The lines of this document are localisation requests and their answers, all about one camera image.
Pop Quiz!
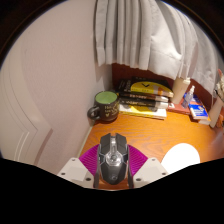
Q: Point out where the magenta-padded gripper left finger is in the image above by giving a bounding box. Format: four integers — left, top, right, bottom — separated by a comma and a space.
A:
57, 144, 101, 189

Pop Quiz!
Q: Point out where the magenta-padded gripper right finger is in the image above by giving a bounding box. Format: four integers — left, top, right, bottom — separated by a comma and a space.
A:
127, 144, 169, 189

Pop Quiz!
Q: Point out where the grey black computer mouse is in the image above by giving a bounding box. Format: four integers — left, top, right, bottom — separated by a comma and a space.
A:
98, 132, 129, 185

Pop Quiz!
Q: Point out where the white yellow black mouse pad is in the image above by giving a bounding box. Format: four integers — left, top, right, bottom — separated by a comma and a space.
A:
160, 142, 201, 175

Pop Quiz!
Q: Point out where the dark mug with green interior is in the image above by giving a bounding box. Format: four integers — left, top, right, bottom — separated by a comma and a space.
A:
87, 90, 120, 124

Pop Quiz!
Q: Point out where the red book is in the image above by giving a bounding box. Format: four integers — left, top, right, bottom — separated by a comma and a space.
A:
167, 101, 192, 116

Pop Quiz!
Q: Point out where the black book with yellow cover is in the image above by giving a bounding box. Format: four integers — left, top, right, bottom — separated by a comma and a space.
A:
116, 76, 174, 99

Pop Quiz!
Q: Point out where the orange book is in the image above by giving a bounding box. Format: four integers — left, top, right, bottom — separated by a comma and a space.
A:
198, 113, 213, 126

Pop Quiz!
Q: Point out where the blue book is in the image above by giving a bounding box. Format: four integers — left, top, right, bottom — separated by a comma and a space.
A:
188, 94, 210, 121

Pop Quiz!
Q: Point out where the clear spray bottle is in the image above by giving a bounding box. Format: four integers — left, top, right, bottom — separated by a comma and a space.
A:
181, 85, 196, 109

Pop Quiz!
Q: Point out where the cream tumbler cup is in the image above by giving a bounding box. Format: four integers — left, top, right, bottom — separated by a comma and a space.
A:
171, 77, 192, 105

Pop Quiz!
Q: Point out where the white ceramic vase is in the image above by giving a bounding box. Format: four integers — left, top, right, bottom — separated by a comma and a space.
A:
209, 96, 224, 129

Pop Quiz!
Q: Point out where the white pleated curtain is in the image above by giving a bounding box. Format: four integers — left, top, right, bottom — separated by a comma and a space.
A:
94, 0, 221, 98

